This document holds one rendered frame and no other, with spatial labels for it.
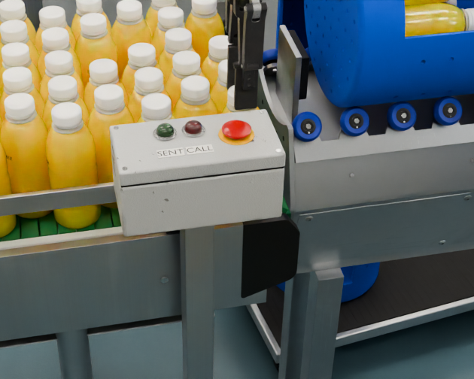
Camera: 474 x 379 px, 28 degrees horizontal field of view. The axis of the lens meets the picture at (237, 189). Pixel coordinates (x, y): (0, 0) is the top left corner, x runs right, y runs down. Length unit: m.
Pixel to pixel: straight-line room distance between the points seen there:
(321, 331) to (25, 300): 0.61
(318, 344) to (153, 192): 0.73
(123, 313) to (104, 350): 0.97
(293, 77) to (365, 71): 0.14
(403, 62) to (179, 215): 0.41
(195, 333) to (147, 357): 1.01
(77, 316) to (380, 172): 0.51
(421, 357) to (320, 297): 0.76
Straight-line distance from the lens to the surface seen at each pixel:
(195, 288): 1.28
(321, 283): 1.65
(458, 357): 2.43
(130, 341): 2.39
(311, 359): 1.80
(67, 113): 1.24
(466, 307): 2.36
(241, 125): 1.15
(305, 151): 1.43
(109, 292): 1.38
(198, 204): 1.14
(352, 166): 1.46
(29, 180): 1.31
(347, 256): 1.65
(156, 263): 1.35
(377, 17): 1.32
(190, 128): 1.15
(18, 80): 1.32
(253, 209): 1.17
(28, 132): 1.27
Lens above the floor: 1.77
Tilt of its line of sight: 39 degrees down
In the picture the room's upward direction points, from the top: 1 degrees clockwise
